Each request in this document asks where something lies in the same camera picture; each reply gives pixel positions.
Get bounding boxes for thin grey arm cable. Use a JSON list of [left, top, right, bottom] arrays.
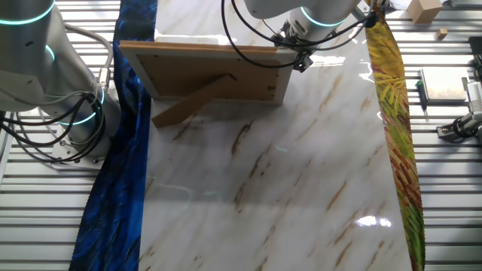
[[261, 14, 372, 52]]

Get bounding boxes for silver elongated camera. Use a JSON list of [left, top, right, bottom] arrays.
[[465, 77, 482, 114]]

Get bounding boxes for large light wooden block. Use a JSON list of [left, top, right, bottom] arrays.
[[406, 0, 444, 25]]

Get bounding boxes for grey flat plate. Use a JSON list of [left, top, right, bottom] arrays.
[[419, 67, 468, 103]]

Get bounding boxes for wooden picture frame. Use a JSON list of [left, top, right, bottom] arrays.
[[118, 40, 299, 129]]

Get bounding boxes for black base cables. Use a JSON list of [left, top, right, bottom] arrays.
[[0, 92, 107, 164]]

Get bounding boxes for thick grey base cable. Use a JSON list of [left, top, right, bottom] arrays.
[[63, 23, 114, 92]]

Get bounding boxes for yellow green painting mat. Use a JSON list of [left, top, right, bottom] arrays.
[[364, 7, 426, 271]]

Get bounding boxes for blue painting mat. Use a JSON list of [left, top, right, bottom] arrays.
[[69, 0, 159, 271]]

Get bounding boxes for white marble pattern mat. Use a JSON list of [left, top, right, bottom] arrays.
[[137, 0, 413, 271]]

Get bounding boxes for black pen green tip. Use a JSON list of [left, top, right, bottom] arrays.
[[416, 79, 430, 122]]

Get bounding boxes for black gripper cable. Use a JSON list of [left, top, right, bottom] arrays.
[[220, 0, 380, 70]]

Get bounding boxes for black box device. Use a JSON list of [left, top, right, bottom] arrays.
[[468, 36, 482, 81]]

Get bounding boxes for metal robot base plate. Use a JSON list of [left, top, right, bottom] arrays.
[[50, 123, 106, 167]]

